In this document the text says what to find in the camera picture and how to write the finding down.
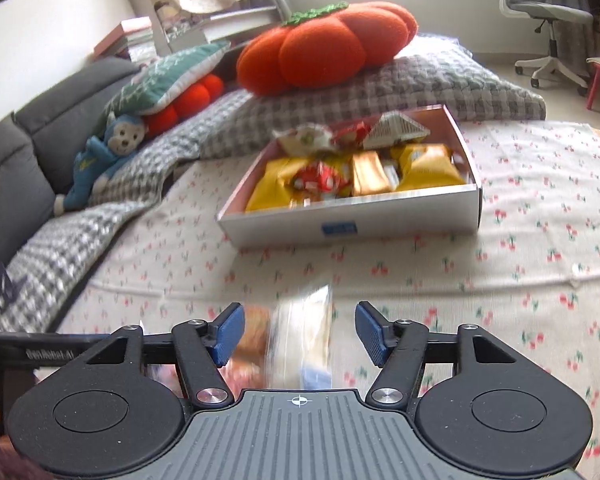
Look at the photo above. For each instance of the grey checkered quilt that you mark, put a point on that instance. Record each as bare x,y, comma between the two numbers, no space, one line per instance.
55,263

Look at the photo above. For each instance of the white text-printed snack pack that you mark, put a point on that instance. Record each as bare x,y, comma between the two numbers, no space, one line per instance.
394,128

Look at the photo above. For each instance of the white green leaf snack packet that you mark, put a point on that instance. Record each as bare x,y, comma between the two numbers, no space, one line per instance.
305,140

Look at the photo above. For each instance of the small red triangular packet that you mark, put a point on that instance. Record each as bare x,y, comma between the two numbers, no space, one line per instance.
350,137

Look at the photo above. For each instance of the small red pumpkin cushion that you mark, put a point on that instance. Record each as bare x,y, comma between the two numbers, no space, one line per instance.
189,103

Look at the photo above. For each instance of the gold foil snack bar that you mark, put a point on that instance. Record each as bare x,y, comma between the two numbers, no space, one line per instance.
369,176

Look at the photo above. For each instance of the orange pumpkin plush cushion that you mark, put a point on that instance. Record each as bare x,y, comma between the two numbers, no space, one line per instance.
324,47

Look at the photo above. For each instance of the red white snack packet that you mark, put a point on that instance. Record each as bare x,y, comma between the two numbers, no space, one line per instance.
320,181

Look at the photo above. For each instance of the clear grey speckled snack packet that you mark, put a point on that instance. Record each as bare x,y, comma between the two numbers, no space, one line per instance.
298,349

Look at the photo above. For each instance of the cherry print bed sheet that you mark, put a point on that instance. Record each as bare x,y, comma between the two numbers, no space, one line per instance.
530,275

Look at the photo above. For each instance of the stack of books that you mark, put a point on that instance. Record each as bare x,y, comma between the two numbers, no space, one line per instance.
132,39

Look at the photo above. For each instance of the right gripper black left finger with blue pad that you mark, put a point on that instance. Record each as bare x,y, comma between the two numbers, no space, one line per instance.
201,349

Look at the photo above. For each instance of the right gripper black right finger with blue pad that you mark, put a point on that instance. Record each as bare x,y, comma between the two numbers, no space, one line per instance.
398,349

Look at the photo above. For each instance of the orange wafer clear packet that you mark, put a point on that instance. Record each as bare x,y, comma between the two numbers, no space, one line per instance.
246,369

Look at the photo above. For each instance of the yellow snack bag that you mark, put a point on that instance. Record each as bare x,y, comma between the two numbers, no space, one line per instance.
274,189
425,166

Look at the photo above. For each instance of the dark grey sofa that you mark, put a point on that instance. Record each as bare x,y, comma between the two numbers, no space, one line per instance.
38,144

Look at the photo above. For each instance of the green leaf pattern pillow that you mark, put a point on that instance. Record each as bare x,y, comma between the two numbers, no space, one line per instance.
157,85

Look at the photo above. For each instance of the blue monkey plush toy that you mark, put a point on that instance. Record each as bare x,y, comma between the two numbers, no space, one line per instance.
95,166

